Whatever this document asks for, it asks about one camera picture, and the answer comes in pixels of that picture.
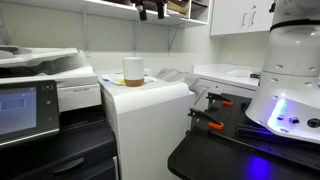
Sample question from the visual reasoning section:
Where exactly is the copier touchscreen panel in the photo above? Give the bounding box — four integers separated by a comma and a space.
0, 80, 60, 148

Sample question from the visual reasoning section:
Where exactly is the black orange clamp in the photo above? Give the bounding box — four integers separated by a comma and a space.
206, 92, 233, 106
188, 108, 224, 130

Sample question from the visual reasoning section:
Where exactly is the large white office copier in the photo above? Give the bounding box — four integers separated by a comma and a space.
0, 45, 118, 180

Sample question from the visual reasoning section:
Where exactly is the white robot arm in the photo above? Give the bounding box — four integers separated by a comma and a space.
245, 0, 320, 144

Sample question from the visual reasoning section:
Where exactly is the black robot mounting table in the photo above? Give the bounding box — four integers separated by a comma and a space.
168, 93, 320, 180

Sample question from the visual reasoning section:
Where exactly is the black orange clamp rear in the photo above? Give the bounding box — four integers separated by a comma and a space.
206, 92, 233, 106

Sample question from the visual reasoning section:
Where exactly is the white finisher unit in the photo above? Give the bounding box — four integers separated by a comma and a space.
97, 69, 204, 180

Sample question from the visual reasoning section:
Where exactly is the white upper wall cabinet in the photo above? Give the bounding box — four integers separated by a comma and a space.
210, 0, 274, 36

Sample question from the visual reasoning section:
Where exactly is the black orange clamp front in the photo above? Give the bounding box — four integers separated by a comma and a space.
188, 108, 224, 130

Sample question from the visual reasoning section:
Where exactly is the white counter with cabinets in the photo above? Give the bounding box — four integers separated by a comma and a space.
193, 64, 262, 110

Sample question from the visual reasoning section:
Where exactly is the white paper sheet with blue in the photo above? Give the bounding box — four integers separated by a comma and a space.
102, 73, 156, 85

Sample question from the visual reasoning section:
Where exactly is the white wall mail sorter shelf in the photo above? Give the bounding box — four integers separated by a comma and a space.
1, 0, 209, 28

